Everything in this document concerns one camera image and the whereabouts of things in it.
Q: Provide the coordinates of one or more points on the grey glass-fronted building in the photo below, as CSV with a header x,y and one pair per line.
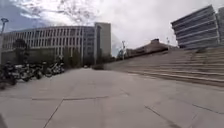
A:
x,y
221,25

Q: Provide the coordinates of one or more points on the tree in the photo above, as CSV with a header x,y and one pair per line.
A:
x,y
20,46

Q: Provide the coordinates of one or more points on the low brown building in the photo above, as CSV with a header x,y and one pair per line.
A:
x,y
151,47

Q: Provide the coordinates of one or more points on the street lamp pole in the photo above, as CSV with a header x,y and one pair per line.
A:
x,y
2,31

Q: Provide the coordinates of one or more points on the tall grey building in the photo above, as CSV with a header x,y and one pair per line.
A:
x,y
60,38

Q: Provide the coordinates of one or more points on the wide grey concrete stairs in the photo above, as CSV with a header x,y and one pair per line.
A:
x,y
176,65

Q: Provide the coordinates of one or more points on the grey banded building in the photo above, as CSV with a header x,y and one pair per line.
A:
x,y
198,28

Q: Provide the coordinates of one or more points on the grey concrete slab plaza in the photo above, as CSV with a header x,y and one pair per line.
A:
x,y
100,100

